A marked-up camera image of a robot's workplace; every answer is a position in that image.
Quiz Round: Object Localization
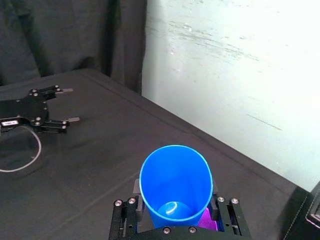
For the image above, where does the purple plastic cup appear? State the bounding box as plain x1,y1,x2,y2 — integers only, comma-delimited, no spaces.
198,207,220,231

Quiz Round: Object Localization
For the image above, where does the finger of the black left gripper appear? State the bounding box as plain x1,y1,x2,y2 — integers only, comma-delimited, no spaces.
34,116,81,135
39,84,74,100

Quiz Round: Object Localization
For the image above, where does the blue plastic cup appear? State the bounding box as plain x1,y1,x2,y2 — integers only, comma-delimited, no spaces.
138,144,214,229

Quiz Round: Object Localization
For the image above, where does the dark grey curtain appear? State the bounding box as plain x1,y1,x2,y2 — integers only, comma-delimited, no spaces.
0,0,149,95

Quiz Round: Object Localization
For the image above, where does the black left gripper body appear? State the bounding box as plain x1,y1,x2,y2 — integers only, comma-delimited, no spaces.
0,88,50,133

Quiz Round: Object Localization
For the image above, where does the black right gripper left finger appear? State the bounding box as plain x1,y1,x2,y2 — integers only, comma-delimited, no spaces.
108,178,145,240

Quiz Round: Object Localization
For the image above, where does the thin looped gripper cable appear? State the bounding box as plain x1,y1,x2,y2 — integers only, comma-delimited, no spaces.
0,124,42,173

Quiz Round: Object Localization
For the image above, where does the black stitched leather case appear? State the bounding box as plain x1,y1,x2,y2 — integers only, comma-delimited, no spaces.
281,180,320,240

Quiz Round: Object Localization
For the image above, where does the black table cloth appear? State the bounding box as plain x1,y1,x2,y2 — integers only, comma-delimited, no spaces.
0,68,311,240

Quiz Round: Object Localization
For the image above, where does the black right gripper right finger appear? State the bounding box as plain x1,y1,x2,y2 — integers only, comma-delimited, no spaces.
209,178,252,237

